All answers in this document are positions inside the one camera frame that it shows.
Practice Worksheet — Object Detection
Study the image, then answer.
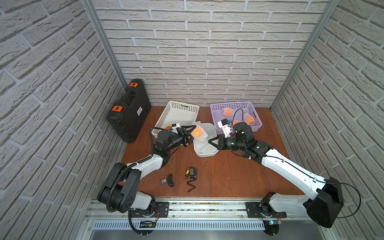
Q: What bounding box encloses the purple perforated plastic basket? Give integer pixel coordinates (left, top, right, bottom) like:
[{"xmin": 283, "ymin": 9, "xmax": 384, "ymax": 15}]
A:
[{"xmin": 210, "ymin": 101, "xmax": 263, "ymax": 135}]

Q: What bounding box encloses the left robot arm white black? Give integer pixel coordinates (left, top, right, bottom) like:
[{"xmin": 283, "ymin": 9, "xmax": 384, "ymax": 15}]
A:
[{"xmin": 97, "ymin": 125, "xmax": 196, "ymax": 216}]

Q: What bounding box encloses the small black gripper part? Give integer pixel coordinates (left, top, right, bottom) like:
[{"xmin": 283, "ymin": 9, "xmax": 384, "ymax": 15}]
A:
[{"xmin": 162, "ymin": 174, "xmax": 174, "ymax": 188}]

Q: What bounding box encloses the white plastic tub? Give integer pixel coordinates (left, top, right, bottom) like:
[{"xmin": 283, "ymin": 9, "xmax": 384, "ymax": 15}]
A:
[{"xmin": 193, "ymin": 121, "xmax": 219, "ymax": 158}]

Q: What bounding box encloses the white perforated plastic basket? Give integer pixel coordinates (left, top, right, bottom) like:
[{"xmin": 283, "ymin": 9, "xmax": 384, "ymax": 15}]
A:
[{"xmin": 155, "ymin": 101, "xmax": 200, "ymax": 129}]

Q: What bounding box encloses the black plastic tool case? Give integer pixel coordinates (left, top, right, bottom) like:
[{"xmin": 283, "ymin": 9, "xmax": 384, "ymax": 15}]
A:
[{"xmin": 107, "ymin": 79, "xmax": 151, "ymax": 144}]

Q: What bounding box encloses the yellow black tape measure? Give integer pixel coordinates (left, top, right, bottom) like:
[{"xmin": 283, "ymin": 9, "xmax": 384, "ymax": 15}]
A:
[{"xmin": 185, "ymin": 167, "xmax": 197, "ymax": 179}]

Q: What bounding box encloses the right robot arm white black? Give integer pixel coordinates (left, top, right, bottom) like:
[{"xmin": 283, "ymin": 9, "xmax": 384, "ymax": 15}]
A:
[{"xmin": 209, "ymin": 119, "xmax": 344, "ymax": 228}]

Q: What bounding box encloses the aluminium mounting rail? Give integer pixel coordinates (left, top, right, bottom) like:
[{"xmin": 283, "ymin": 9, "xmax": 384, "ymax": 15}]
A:
[{"xmin": 86, "ymin": 198, "xmax": 321, "ymax": 231}]

